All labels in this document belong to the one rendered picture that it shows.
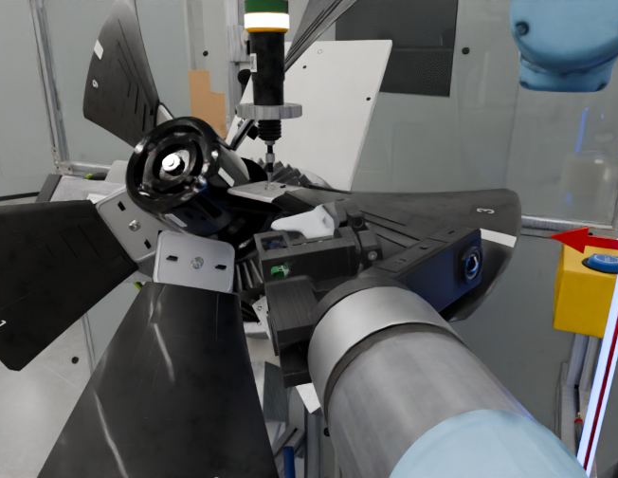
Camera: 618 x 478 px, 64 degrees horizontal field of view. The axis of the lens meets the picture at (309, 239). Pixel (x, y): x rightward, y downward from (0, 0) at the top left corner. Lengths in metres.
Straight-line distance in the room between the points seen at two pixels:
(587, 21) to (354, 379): 0.23
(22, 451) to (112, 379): 1.69
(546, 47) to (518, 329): 1.04
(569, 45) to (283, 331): 0.23
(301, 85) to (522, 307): 0.74
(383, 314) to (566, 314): 0.54
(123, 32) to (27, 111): 5.10
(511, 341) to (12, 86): 5.27
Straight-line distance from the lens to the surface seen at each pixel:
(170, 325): 0.54
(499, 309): 1.30
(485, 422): 0.18
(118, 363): 0.53
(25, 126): 5.88
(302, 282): 0.31
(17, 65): 5.86
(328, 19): 0.61
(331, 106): 0.89
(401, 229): 0.46
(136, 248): 0.66
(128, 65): 0.76
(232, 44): 1.12
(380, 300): 0.24
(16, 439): 2.28
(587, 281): 0.73
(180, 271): 0.56
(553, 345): 1.33
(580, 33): 0.34
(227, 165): 0.55
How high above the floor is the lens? 1.32
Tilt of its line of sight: 19 degrees down
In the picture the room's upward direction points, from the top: straight up
